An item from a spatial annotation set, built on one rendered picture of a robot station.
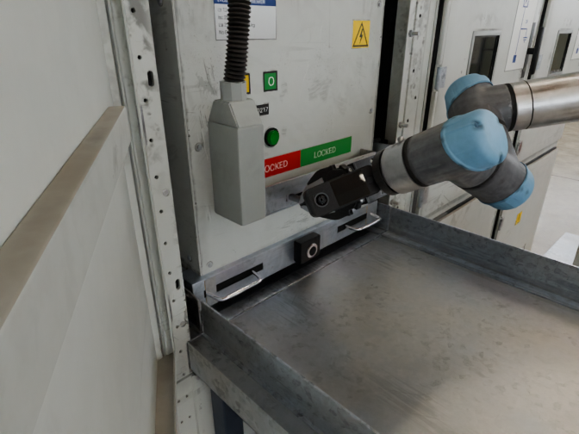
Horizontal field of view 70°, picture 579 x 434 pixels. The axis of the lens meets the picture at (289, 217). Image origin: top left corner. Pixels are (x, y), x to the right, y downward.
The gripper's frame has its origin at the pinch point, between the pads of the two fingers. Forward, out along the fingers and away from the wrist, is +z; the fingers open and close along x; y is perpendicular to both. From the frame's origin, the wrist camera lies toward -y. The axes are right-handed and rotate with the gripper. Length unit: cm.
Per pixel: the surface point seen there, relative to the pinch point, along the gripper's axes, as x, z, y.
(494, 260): -25.8, -13.9, 32.6
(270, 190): 4.2, -0.7, -6.2
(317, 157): 7.7, 1.9, 10.2
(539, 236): -84, 64, 251
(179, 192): 9.2, 5.5, -19.3
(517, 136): -7, 5, 114
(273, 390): -22.7, -5.8, -22.7
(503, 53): 19, -12, 82
